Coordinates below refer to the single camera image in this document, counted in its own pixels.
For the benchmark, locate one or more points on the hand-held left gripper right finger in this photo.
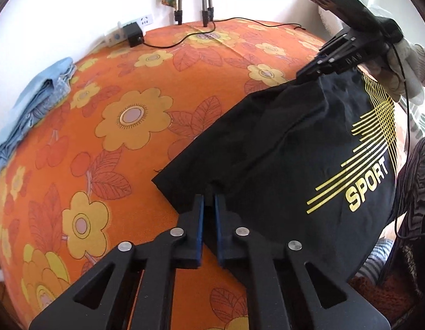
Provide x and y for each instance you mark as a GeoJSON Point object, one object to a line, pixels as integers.
{"type": "Point", "coordinates": [220, 227]}

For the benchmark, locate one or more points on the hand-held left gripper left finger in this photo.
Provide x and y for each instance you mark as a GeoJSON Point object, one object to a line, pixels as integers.
{"type": "Point", "coordinates": [198, 227]}

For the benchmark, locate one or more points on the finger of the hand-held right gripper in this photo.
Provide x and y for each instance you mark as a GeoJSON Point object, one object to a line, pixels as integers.
{"type": "Point", "coordinates": [338, 43]}
{"type": "Point", "coordinates": [315, 68]}

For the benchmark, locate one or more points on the black sport t-shirt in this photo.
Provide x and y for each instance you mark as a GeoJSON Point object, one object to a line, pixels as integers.
{"type": "Point", "coordinates": [284, 144]}

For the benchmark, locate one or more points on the person's right hand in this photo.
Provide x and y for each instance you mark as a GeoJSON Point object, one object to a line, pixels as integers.
{"type": "Point", "coordinates": [411, 72]}

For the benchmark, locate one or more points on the dark patterned garment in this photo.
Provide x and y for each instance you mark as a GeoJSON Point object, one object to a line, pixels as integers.
{"type": "Point", "coordinates": [417, 175]}

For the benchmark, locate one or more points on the grey striped cloth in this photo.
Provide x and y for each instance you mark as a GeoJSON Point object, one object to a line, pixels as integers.
{"type": "Point", "coordinates": [377, 257]}

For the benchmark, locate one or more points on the orange floral bed sheet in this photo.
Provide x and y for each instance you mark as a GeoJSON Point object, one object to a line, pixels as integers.
{"type": "Point", "coordinates": [130, 72]}

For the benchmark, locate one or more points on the white socket adapter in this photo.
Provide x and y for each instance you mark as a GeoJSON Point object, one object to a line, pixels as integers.
{"type": "Point", "coordinates": [144, 19]}

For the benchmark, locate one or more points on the brown knitted cloth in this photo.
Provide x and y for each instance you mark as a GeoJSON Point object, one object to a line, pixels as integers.
{"type": "Point", "coordinates": [387, 295]}

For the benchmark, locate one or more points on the black power adapter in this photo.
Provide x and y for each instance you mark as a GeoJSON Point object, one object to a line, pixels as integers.
{"type": "Point", "coordinates": [135, 36]}

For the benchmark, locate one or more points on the white power strip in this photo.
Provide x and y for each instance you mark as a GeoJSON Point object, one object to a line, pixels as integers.
{"type": "Point", "coordinates": [114, 36]}

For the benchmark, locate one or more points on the folded light blue jeans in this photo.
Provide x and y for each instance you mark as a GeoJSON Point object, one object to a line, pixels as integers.
{"type": "Point", "coordinates": [33, 99]}

